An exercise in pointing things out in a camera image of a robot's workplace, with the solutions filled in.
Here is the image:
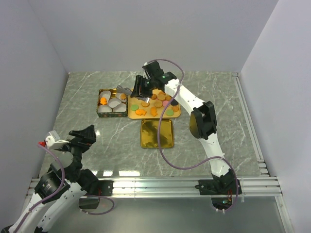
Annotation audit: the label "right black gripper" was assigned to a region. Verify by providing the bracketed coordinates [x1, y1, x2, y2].
[130, 75, 156, 100]

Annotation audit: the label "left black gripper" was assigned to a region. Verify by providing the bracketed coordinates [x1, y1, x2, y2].
[54, 124, 96, 179]

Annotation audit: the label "metal tongs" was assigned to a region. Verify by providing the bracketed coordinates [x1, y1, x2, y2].
[116, 85, 150, 103]

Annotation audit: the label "orange fish cookie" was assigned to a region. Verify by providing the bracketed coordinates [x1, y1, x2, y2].
[100, 97, 107, 105]
[135, 109, 147, 116]
[150, 106, 158, 117]

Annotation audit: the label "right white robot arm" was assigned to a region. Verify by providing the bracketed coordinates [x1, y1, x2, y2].
[131, 59, 239, 194]

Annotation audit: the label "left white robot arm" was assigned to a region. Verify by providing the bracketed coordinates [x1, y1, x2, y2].
[1, 125, 98, 233]

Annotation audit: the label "brown round cookie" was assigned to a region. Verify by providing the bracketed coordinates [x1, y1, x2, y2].
[141, 101, 150, 107]

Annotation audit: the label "green round cookie left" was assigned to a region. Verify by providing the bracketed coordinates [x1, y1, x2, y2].
[131, 104, 139, 111]

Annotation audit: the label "green round cookie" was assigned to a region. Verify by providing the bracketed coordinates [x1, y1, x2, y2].
[166, 109, 174, 116]
[131, 104, 139, 111]

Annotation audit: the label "yellow serving tray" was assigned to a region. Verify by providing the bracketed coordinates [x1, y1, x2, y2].
[128, 89, 181, 119]

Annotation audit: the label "pink round cookie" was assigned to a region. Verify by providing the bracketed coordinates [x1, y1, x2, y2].
[162, 100, 169, 107]

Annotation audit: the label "black round cookie lower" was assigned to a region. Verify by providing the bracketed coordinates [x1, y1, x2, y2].
[171, 100, 178, 106]

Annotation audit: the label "green round cookie right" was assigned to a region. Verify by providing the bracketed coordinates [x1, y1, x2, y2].
[166, 109, 174, 116]

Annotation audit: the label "green square cookie tin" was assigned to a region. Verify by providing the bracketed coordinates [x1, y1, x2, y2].
[96, 89, 128, 118]

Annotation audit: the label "brown cookie right edge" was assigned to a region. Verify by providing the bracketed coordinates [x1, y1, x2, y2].
[172, 105, 179, 112]

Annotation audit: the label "gold tin lid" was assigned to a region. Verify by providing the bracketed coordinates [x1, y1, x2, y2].
[140, 119, 174, 149]

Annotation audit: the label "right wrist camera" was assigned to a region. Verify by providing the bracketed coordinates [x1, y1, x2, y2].
[142, 62, 150, 73]

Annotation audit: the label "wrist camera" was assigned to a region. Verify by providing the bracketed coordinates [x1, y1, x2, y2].
[142, 62, 150, 73]
[38, 131, 69, 150]

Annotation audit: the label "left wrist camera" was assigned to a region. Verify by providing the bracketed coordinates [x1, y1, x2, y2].
[38, 131, 69, 150]

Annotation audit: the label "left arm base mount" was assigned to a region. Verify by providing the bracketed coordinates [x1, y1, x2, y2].
[79, 180, 113, 210]

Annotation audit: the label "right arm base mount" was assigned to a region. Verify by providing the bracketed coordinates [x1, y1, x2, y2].
[195, 179, 242, 213]

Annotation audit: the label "aluminium rail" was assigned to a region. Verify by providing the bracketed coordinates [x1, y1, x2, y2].
[26, 177, 284, 199]

